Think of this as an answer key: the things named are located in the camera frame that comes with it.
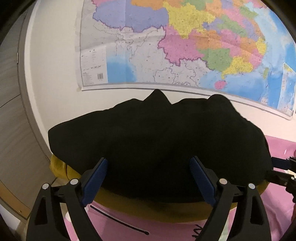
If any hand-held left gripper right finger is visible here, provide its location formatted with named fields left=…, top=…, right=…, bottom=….
left=189, top=156, right=271, bottom=241

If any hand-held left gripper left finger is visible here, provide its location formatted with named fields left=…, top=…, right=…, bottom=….
left=26, top=157, right=109, bottom=241

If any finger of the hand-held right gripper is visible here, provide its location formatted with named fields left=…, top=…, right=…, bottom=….
left=271, top=157, right=291, bottom=170
left=266, top=170, right=290, bottom=186

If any black buttoned jacket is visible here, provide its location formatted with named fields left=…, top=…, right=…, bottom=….
left=48, top=89, right=274, bottom=204

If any pink printed bed sheet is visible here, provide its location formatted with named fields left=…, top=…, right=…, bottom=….
left=62, top=134, right=296, bottom=241

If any mustard folded cloth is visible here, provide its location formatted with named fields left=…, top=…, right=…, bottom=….
left=50, top=154, right=270, bottom=224

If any wood grain cabinet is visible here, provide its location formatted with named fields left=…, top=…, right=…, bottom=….
left=0, top=9, right=57, bottom=220

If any colourful wall map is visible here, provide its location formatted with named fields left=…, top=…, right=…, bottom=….
left=75, top=0, right=296, bottom=121

